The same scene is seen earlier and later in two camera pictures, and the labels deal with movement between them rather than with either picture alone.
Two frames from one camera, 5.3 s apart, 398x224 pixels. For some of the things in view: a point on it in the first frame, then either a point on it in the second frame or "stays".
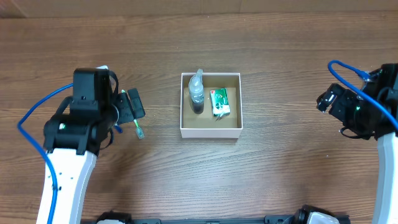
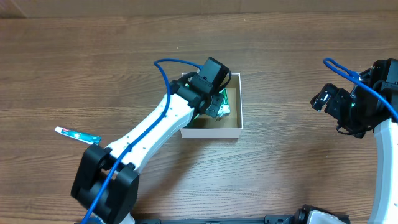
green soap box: (220, 105) stays
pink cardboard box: (204, 125) stays
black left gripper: (131, 104) -> (214, 109)
